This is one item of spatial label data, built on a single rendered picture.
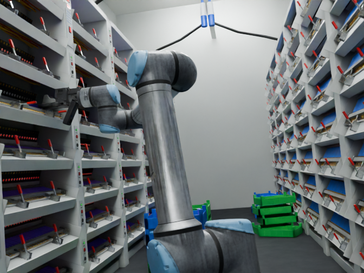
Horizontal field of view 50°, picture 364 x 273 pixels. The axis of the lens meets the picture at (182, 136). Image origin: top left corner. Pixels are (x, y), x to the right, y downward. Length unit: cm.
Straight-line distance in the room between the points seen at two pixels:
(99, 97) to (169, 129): 66
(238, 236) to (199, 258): 15
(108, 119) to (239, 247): 86
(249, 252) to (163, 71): 62
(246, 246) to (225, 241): 7
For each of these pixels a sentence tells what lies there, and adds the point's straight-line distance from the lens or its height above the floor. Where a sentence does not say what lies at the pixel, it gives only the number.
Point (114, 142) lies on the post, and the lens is 268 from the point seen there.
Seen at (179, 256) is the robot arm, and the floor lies 37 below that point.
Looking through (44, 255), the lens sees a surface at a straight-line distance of 172.
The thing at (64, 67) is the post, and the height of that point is 116.
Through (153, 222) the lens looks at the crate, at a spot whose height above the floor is 35.
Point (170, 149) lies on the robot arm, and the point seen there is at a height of 67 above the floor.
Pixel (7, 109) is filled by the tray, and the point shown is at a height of 88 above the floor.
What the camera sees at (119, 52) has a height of 164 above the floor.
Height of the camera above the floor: 62
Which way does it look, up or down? 4 degrees up
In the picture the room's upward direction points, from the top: 5 degrees counter-clockwise
